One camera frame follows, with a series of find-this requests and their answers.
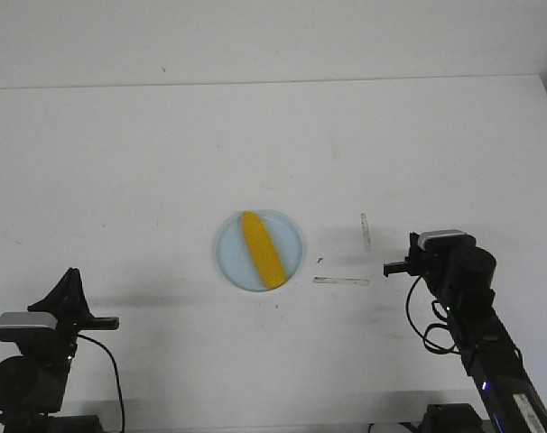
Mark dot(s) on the horizontal tape strip on table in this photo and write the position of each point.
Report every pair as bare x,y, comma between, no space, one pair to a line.
340,281

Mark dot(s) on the yellow toy corn cob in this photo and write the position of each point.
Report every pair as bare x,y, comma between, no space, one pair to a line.
262,251

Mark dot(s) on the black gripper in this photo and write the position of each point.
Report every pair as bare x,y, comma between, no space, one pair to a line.
67,302
418,258

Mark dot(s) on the vertical tape strip on table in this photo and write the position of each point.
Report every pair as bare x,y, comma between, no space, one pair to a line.
366,232

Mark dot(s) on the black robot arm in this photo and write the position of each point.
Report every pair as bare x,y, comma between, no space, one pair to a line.
33,383
459,275

